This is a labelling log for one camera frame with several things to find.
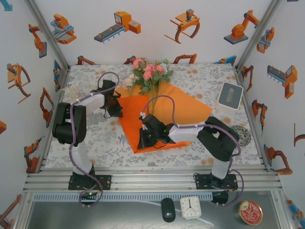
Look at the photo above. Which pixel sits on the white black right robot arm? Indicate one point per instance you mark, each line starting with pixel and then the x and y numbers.
pixel 181 133

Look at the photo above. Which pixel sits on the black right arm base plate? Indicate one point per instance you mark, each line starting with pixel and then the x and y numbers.
pixel 200 182

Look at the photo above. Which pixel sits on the twin bloom pink flower spray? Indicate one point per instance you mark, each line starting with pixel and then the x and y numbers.
pixel 159 69

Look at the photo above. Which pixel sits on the black computer mouse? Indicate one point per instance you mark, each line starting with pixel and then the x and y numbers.
pixel 168 210

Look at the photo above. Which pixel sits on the aluminium side rail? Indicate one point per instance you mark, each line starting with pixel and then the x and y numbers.
pixel 59 100
pixel 251 119

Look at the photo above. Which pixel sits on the orange wrapping paper sheet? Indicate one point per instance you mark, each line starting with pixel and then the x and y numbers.
pixel 133 114

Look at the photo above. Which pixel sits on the pink artificial rose stem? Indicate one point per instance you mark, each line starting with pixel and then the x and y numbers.
pixel 148 75

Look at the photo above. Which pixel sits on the grey floral tablecloth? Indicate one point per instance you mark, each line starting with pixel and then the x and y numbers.
pixel 100 143

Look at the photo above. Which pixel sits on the white grey tissue box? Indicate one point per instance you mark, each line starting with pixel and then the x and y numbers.
pixel 230 95

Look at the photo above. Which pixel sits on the aluminium corner post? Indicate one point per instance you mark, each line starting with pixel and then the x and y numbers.
pixel 257 31
pixel 45 31

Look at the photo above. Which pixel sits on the white artificial flower stem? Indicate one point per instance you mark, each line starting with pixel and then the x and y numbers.
pixel 128 81

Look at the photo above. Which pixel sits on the aluminium table rail frame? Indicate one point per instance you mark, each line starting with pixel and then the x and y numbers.
pixel 152 181

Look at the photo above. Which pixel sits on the red gold round tin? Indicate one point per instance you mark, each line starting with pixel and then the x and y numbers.
pixel 250 212

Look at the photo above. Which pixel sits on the cream ribbon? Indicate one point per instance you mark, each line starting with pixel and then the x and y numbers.
pixel 70 93

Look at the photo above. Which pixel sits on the white square alarm clock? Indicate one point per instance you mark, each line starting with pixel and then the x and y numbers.
pixel 190 207

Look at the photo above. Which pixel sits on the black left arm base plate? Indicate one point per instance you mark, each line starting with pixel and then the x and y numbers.
pixel 106 182

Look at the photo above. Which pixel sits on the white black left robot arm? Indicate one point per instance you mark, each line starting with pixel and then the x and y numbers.
pixel 81 157

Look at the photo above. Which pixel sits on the leaf patterned round bowl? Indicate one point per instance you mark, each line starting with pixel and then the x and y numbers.
pixel 245 136

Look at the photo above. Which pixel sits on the small green lit control board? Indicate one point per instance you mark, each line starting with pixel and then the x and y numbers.
pixel 89 194

